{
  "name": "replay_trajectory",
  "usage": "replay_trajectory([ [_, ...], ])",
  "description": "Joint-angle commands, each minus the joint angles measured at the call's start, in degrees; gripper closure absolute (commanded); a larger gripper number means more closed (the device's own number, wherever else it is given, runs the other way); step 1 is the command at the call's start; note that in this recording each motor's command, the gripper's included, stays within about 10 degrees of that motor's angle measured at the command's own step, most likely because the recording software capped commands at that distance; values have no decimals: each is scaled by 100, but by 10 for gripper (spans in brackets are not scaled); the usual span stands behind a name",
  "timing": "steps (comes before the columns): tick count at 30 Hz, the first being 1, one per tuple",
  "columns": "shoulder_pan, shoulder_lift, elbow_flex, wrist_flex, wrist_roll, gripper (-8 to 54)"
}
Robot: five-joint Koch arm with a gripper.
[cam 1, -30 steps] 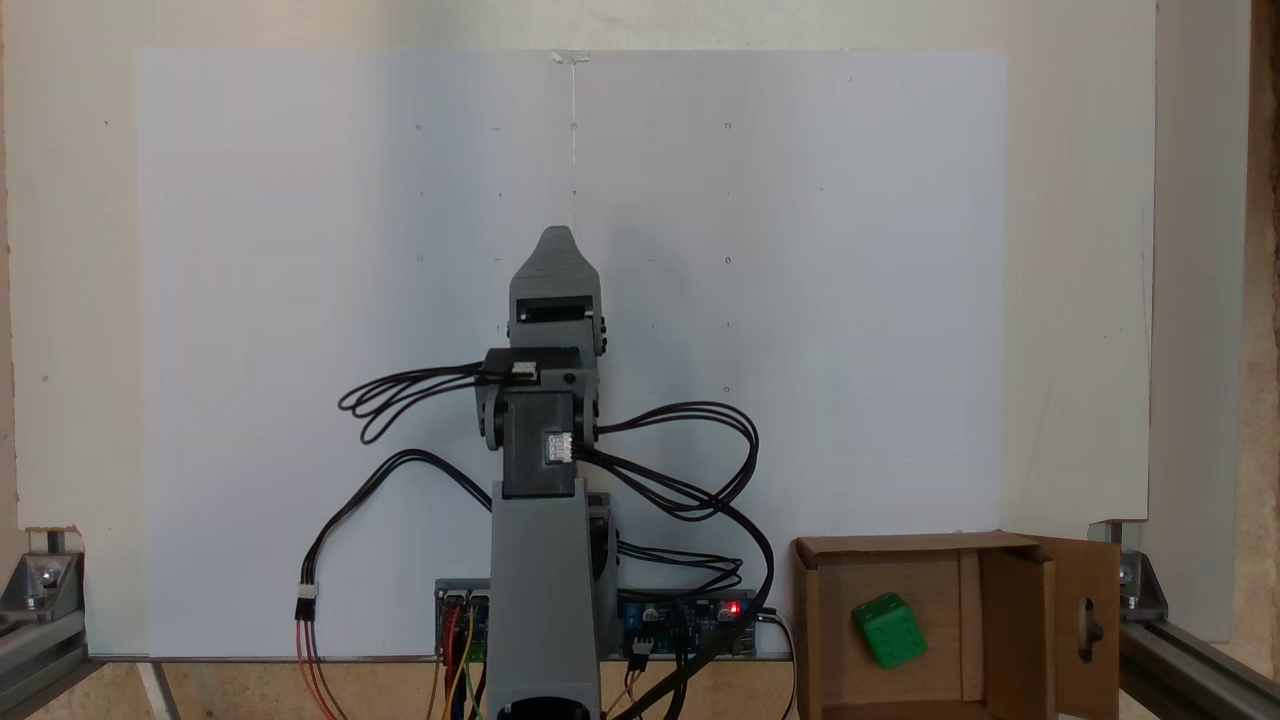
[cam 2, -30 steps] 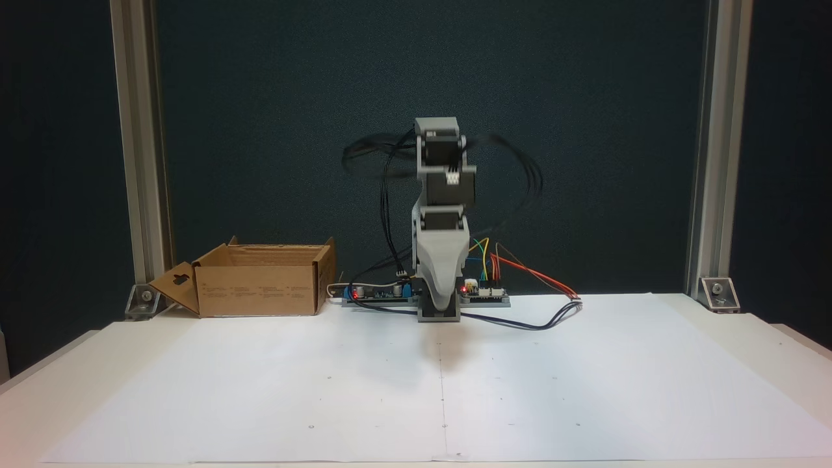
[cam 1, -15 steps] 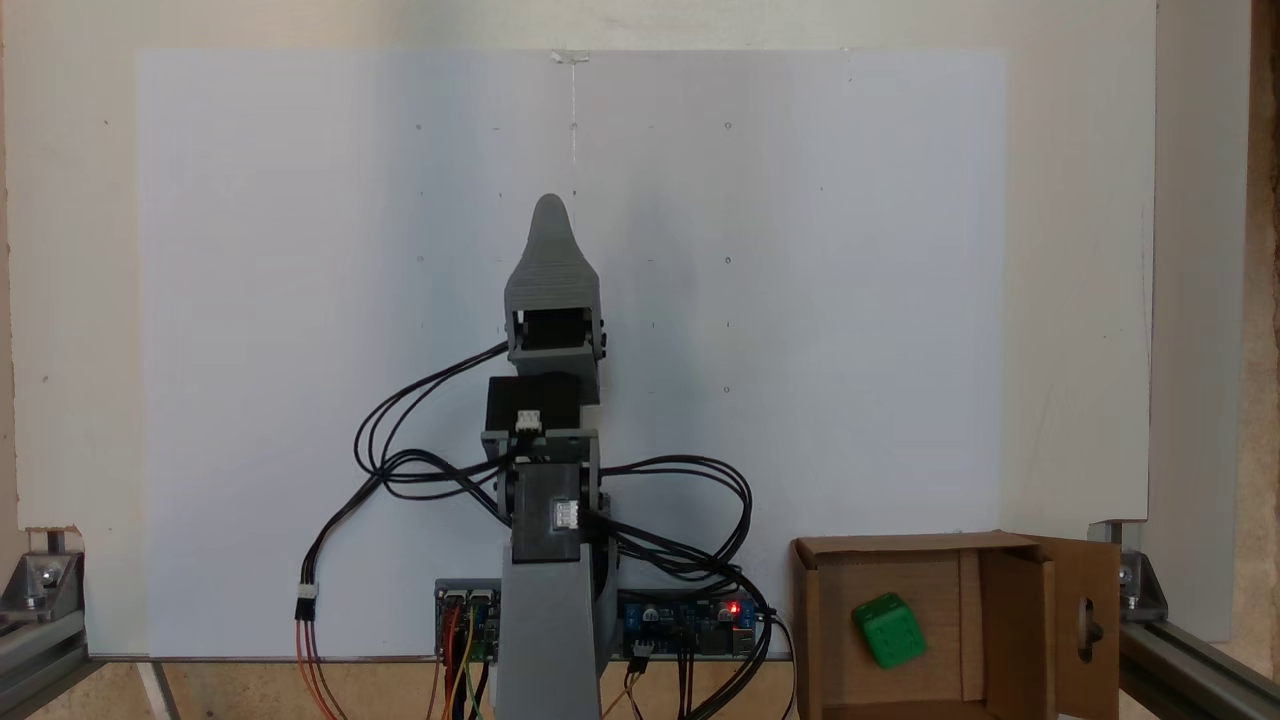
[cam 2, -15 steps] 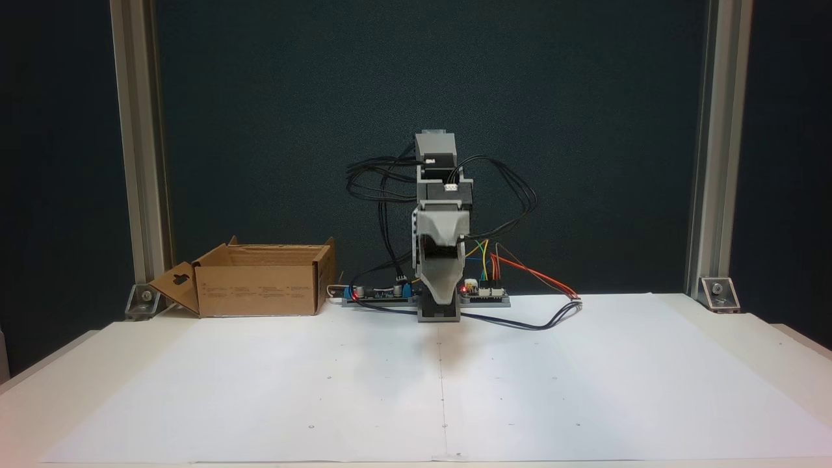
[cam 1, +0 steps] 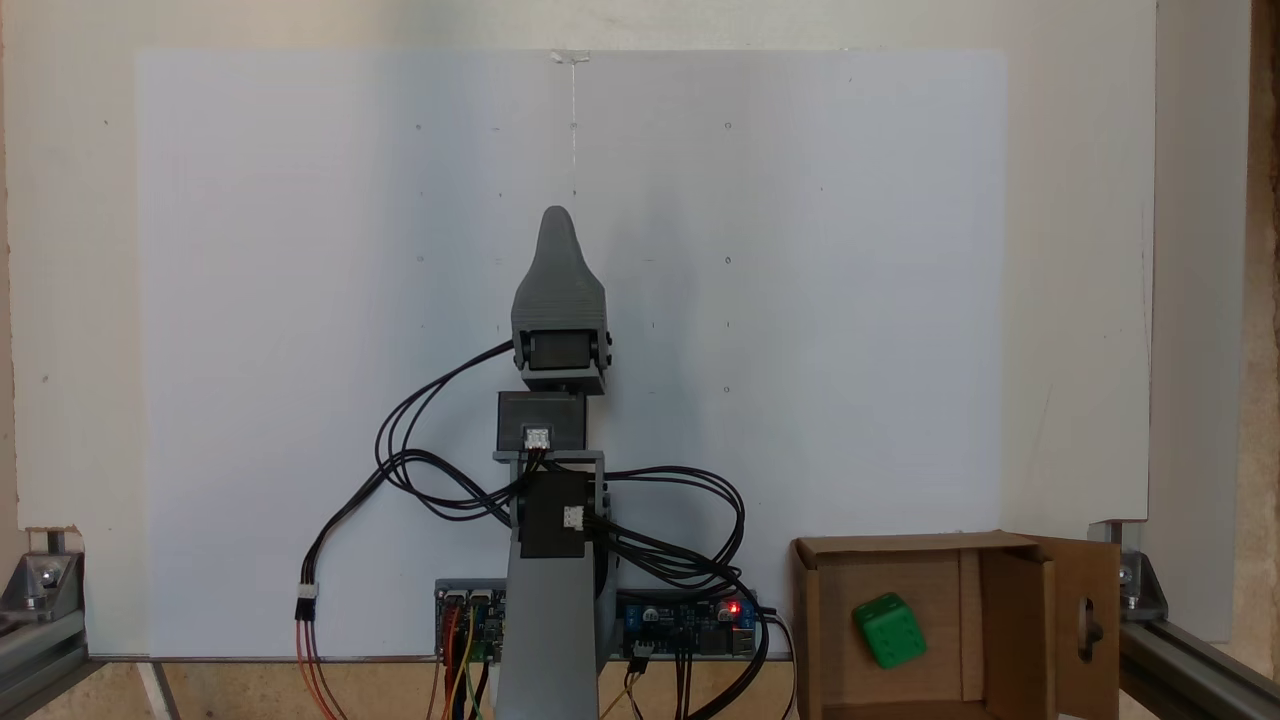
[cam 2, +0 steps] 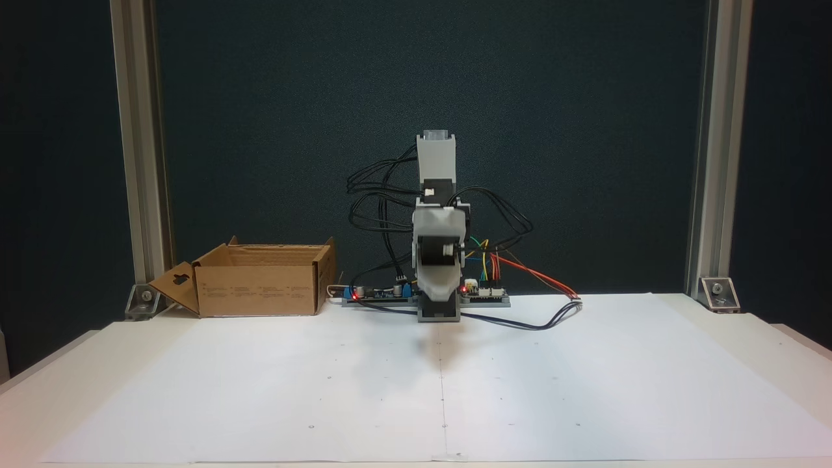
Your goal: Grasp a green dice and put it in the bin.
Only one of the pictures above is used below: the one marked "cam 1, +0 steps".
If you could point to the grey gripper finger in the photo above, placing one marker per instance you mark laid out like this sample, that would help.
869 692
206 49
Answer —
560 290

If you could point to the green die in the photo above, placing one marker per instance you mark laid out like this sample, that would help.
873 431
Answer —
890 630

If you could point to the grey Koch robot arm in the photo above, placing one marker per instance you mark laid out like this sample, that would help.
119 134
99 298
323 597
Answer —
550 620

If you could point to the clear tape piece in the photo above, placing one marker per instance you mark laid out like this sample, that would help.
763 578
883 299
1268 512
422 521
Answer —
571 57

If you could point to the white paper sheet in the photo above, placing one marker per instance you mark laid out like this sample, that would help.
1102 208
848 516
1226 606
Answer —
800 300

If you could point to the green circuit board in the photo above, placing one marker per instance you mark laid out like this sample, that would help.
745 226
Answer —
485 630

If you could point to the blue circuit board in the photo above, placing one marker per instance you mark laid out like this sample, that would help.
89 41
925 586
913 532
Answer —
680 630

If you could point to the brown cardboard box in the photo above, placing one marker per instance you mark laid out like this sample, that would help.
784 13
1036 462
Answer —
1010 630

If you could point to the metal corner bracket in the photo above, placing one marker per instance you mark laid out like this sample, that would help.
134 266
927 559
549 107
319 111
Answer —
40 580
1135 585

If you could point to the aluminium frame post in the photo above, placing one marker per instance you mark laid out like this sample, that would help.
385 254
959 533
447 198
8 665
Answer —
1190 670
40 650

